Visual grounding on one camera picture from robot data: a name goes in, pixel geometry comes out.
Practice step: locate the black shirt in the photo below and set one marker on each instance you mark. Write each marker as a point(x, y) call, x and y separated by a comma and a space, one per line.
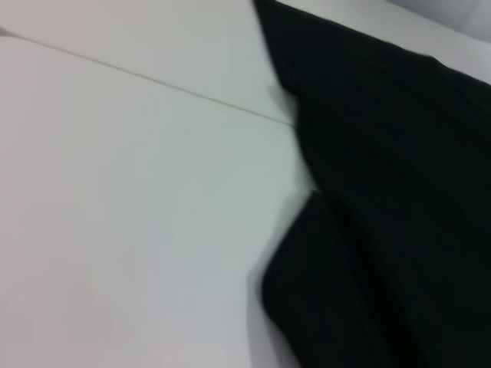
point(383, 191)

